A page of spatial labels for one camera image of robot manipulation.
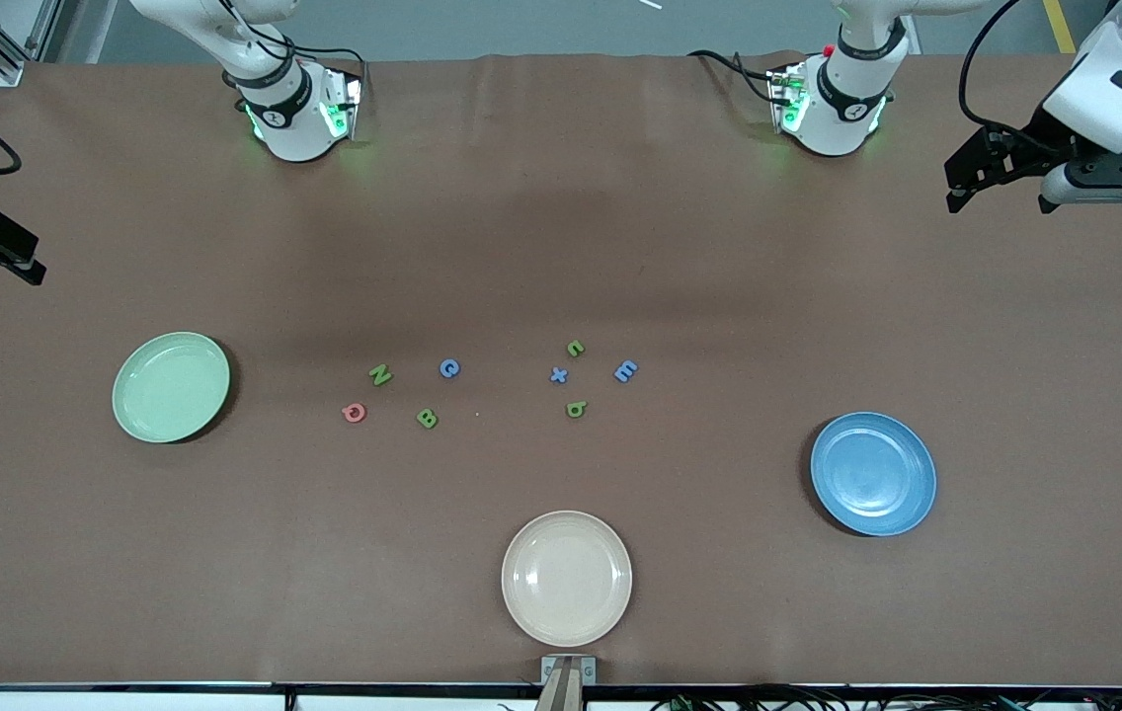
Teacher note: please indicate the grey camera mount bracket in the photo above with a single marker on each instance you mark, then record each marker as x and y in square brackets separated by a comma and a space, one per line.
[568, 681]

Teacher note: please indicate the brown table cover sheet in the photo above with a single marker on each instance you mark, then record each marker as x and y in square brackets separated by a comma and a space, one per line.
[561, 247]

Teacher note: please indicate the beige plate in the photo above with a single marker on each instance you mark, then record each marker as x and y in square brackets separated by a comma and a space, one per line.
[566, 578]

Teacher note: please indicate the blue letter m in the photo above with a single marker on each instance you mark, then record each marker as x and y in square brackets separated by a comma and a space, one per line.
[625, 371]

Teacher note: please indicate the red letter Q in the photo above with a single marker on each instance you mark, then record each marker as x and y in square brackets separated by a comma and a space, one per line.
[347, 414]

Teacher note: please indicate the green letter N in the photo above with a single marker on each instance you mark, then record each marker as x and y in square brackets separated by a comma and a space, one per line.
[571, 348]
[380, 375]

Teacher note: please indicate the blue letter x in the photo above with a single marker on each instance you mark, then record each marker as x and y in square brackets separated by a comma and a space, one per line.
[558, 375]

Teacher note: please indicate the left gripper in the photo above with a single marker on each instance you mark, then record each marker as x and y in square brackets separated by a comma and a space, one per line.
[1043, 137]

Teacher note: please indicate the green letter B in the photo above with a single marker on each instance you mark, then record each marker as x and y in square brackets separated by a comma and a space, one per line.
[427, 419]

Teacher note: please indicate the light green plate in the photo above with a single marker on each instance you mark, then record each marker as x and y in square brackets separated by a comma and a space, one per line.
[171, 387]

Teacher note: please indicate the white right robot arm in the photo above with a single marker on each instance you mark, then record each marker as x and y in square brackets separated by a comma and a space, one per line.
[294, 128]

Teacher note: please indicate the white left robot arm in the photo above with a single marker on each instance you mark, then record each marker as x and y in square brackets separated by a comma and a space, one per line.
[842, 109]

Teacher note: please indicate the blue letter G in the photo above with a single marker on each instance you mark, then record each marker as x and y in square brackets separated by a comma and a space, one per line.
[442, 368]

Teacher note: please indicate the blue plate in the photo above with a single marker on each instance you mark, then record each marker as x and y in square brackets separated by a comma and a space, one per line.
[872, 474]

